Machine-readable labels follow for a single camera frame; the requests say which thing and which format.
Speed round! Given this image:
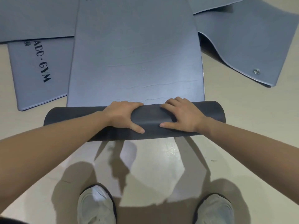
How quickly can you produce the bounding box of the person's right white shoe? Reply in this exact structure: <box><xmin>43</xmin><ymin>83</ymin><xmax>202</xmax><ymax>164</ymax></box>
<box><xmin>195</xmin><ymin>193</ymin><xmax>235</xmax><ymax>224</ymax></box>

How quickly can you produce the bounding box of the person's left white shoe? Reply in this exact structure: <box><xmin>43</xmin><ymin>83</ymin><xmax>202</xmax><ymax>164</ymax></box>
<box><xmin>77</xmin><ymin>183</ymin><xmax>117</xmax><ymax>224</ymax></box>

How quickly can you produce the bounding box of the person's left forearm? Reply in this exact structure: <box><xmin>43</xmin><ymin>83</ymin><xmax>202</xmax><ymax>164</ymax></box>
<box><xmin>0</xmin><ymin>111</ymin><xmax>111</xmax><ymax>209</ymax></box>

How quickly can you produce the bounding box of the grey mat with black lettering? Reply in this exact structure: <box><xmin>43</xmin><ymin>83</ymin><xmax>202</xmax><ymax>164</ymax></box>
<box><xmin>7</xmin><ymin>37</ymin><xmax>75</xmax><ymax>112</ymax></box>

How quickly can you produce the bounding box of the grey mat with metal eyelet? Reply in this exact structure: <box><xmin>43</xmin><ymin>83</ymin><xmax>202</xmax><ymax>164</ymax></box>
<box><xmin>193</xmin><ymin>0</ymin><xmax>299</xmax><ymax>88</ymax></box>

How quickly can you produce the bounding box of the person's left hand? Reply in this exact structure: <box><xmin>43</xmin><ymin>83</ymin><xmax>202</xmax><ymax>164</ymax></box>
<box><xmin>102</xmin><ymin>101</ymin><xmax>145</xmax><ymax>134</ymax></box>

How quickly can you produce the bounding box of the person's right forearm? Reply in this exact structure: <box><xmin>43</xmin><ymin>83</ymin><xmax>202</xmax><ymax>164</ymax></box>
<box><xmin>198</xmin><ymin>116</ymin><xmax>299</xmax><ymax>178</ymax></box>

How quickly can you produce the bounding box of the person's white shoe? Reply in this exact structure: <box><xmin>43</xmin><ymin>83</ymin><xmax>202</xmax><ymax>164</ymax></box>
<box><xmin>77</xmin><ymin>183</ymin><xmax>117</xmax><ymax>224</ymax></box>
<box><xmin>195</xmin><ymin>193</ymin><xmax>235</xmax><ymax>224</ymax></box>

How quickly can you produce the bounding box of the person's right hand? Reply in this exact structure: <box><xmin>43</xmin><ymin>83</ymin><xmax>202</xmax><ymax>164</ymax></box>
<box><xmin>159</xmin><ymin>97</ymin><xmax>209</xmax><ymax>135</ymax></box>

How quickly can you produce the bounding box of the plain grey mat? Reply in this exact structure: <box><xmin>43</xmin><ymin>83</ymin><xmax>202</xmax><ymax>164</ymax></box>
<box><xmin>0</xmin><ymin>0</ymin><xmax>81</xmax><ymax>44</ymax></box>

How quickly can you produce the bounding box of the grey mat with curled edge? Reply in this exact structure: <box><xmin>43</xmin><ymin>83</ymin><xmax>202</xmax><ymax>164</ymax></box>
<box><xmin>187</xmin><ymin>0</ymin><xmax>245</xmax><ymax>15</ymax></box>

